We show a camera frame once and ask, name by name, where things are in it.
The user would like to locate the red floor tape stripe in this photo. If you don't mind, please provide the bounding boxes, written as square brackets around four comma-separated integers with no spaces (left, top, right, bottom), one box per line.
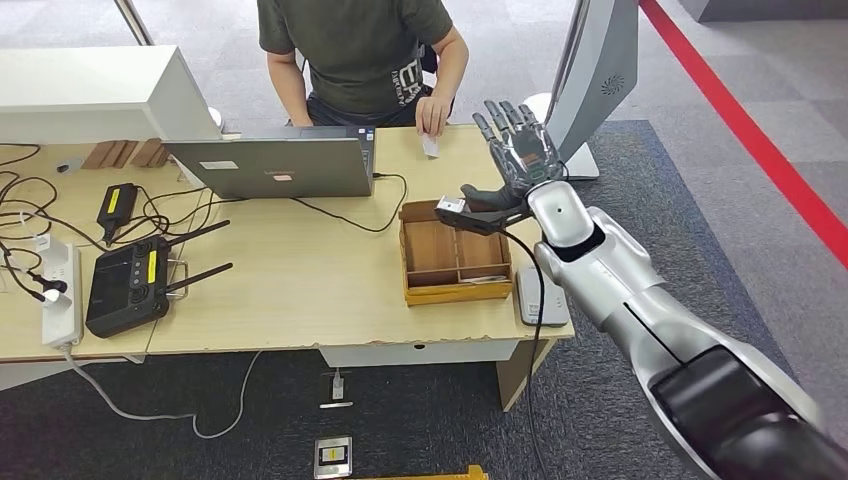
[639,0,848,270]

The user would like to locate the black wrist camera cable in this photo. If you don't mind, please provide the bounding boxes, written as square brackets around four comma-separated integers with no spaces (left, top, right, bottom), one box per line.
[500,228,549,480]

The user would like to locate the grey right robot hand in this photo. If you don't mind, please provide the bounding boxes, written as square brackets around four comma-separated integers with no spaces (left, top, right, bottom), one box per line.
[460,99,566,213]

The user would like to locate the wooden block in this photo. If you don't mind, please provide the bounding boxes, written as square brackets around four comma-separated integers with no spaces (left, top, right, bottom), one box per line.
[113,140,142,170]
[129,137,172,170]
[80,140,115,171]
[99,140,128,170]

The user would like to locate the metal floor socket plate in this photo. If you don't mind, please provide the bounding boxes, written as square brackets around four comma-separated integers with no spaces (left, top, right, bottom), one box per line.
[313,435,354,480]

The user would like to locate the large white box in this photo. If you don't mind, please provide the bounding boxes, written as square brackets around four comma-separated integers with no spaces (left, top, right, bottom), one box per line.
[0,44,223,146]

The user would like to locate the wooden compartment tray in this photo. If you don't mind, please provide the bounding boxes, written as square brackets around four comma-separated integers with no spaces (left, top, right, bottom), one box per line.
[397,198,515,307]

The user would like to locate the person's left hand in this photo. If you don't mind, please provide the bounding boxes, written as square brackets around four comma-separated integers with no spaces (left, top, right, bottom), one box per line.
[415,94,453,138]

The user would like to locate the white power strip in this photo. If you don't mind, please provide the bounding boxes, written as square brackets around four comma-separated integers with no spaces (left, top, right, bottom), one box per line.
[40,239,84,350]

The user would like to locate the black looped cable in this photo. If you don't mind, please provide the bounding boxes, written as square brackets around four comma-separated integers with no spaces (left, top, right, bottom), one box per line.
[0,144,107,303]

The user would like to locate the black adapter with yellow label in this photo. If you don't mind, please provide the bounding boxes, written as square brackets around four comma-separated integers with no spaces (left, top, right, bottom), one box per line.
[96,183,139,246]

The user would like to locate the black plug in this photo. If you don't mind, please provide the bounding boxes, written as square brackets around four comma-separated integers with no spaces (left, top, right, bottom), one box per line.
[26,270,69,296]

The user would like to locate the grey kiosk display stand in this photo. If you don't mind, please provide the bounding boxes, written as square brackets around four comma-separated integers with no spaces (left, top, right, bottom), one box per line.
[521,0,641,182]

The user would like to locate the person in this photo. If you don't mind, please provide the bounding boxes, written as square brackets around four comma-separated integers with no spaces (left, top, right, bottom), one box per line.
[256,0,470,138]

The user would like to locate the grey laptop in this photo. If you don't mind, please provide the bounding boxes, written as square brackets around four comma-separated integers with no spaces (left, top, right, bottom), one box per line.
[162,125,377,200]

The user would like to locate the floor outlet with white plug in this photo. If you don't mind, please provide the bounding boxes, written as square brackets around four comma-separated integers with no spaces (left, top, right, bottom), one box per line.
[319,370,354,410]

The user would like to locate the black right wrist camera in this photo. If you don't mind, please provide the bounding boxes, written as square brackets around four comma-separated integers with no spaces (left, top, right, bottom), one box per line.
[434,193,531,237]

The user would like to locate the white card reader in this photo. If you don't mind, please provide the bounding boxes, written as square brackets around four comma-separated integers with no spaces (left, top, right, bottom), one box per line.
[515,264,571,327]

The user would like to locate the white power strip cable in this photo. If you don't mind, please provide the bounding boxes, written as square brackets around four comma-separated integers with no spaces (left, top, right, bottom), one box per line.
[62,349,263,441]

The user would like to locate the metal door frame post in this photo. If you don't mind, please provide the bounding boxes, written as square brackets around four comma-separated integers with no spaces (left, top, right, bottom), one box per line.
[112,0,155,46]

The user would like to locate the black controller with antennas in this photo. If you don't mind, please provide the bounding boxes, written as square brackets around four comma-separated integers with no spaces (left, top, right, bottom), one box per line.
[84,219,234,340]

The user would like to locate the black adapter cable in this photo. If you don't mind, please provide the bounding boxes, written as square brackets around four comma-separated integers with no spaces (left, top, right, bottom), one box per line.
[102,187,223,248]

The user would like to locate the yellow board edge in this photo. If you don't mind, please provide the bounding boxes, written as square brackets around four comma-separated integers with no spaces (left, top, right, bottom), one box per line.
[351,464,490,480]

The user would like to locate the black laptop power cable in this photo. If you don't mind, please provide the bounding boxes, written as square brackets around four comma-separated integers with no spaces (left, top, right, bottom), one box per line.
[291,172,409,234]

